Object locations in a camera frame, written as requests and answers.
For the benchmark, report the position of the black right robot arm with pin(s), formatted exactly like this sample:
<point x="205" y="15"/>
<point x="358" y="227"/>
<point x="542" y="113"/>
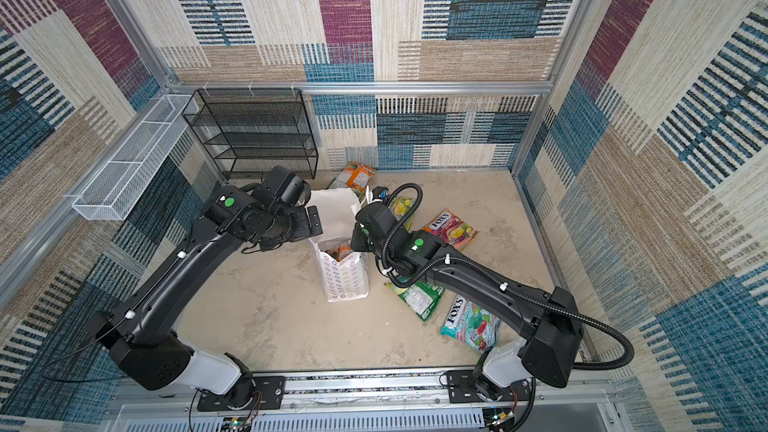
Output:
<point x="549" y="336"/>

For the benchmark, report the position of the teal Fox's candy bag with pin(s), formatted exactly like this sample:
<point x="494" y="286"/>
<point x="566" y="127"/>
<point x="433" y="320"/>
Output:
<point x="471" y="324"/>

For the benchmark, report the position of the orange fruits candy bag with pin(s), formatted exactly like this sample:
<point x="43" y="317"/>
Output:
<point x="340" y="252"/>

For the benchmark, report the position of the white wire mesh basket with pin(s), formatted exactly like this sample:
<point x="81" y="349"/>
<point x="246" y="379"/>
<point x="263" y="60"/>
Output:
<point x="119" y="184"/>

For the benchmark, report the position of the pink Fox's candy bag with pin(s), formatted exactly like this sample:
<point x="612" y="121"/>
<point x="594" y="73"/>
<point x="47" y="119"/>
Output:
<point x="453" y="230"/>

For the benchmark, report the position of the black wire shelf rack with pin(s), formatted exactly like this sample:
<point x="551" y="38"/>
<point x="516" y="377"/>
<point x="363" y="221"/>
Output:
<point x="248" y="132"/>

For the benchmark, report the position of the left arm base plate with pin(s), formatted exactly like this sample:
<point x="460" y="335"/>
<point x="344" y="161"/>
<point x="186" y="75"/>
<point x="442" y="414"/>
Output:
<point x="264" y="393"/>

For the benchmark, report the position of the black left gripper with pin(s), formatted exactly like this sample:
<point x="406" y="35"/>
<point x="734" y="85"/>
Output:
<point x="306" y="229"/>

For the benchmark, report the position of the white paper bag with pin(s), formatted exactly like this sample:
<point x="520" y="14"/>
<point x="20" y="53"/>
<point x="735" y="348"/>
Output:
<point x="344" y="273"/>

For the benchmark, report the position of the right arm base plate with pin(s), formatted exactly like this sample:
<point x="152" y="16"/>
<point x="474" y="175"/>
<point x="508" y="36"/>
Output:
<point x="465" y="386"/>

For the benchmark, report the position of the white slotted cable duct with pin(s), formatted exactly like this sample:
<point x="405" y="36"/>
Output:
<point x="393" y="420"/>

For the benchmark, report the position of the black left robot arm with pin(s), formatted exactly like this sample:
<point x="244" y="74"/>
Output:
<point x="139" y="333"/>

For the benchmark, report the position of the orange green snack bag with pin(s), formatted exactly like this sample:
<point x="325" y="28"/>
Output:
<point x="355" y="176"/>

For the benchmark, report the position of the yellow green candy bag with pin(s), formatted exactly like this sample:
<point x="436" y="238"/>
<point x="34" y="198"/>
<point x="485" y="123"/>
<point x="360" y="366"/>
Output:
<point x="400" y="206"/>

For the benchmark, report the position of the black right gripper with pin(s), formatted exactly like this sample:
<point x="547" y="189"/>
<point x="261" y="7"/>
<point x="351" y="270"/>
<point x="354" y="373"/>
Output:
<point x="359" y="239"/>

